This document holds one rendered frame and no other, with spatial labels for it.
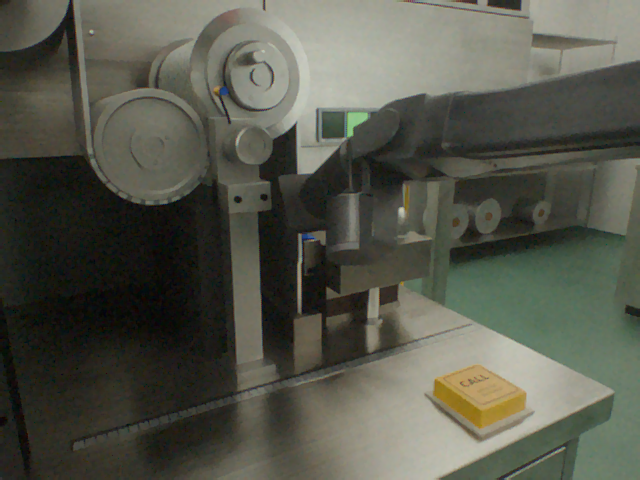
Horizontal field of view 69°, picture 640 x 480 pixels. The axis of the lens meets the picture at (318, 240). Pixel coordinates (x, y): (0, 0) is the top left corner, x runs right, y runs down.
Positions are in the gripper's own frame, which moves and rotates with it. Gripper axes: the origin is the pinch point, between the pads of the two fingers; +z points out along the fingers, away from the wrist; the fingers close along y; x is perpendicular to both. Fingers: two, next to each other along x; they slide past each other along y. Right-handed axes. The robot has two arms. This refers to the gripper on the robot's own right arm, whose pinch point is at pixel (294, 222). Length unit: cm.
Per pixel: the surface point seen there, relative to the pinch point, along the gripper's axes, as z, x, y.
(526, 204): 233, 54, 352
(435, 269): 57, -5, 71
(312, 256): 1.5, -4.9, 2.2
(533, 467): -11.5, -36.5, 16.7
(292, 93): -10.9, 13.0, -1.3
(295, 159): -5.4, 6.8, -0.2
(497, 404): -17.5, -26.9, 8.8
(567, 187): 248, 70, 443
